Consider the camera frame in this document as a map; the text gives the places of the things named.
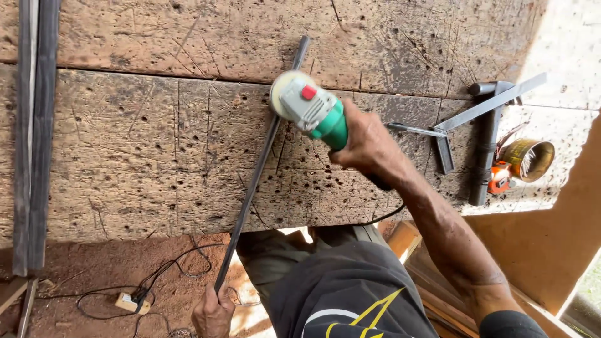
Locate person's right hand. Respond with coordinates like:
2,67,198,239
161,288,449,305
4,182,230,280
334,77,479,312
328,100,410,192

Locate person's left hand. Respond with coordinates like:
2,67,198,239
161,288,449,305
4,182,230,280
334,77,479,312
191,282,236,338

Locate long dark steel bar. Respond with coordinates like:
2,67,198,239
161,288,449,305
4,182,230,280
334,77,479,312
213,35,311,294

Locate green grey angle grinder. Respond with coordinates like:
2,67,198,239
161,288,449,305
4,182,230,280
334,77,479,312
270,70,394,192

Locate person's grey trousers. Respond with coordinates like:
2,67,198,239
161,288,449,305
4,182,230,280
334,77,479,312
234,224,391,308

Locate beige power socket block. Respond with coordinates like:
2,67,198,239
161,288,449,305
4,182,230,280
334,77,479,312
115,291,152,315

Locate person's black printed shirt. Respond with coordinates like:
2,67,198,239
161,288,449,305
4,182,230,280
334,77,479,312
267,240,440,338

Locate thin steel strip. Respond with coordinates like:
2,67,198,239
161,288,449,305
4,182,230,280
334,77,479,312
16,277,39,338

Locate dark steel flat bar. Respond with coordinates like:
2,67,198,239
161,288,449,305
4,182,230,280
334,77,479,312
27,0,63,274

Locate grey steel flat bar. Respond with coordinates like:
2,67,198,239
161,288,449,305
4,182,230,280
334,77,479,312
12,0,39,278

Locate orange tape measure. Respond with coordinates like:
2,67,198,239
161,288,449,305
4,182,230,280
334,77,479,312
486,161,514,195

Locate black steel hammer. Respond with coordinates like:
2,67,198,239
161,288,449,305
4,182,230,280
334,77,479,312
467,81,523,207

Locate steel try square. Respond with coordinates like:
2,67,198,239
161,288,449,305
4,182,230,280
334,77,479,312
432,72,548,176

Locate yellow tin can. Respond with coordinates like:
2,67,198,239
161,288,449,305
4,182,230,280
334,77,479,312
498,138,556,184

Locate black extension cable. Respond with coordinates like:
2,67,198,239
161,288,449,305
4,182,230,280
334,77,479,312
76,235,263,338

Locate black grinder power cable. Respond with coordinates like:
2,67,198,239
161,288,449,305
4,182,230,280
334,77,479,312
352,203,406,227

